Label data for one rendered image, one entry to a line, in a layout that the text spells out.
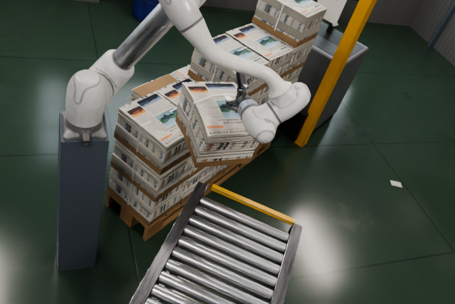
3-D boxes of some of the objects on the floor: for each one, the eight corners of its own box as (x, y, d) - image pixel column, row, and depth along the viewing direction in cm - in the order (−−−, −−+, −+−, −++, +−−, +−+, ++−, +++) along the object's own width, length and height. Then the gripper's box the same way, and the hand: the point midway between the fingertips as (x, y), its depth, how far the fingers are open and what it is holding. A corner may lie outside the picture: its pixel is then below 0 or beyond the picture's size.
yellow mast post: (293, 141, 397) (393, -74, 282) (298, 137, 404) (398, -75, 288) (301, 147, 394) (406, -69, 279) (306, 143, 400) (411, -70, 285)
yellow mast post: (235, 102, 420) (307, -113, 305) (241, 99, 427) (313, -113, 311) (243, 107, 417) (318, -107, 302) (248, 104, 424) (324, -108, 308)
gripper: (246, 80, 181) (227, 55, 197) (231, 130, 195) (214, 102, 211) (263, 81, 184) (243, 55, 200) (246, 130, 198) (229, 102, 214)
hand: (229, 80), depth 204 cm, fingers open, 14 cm apart
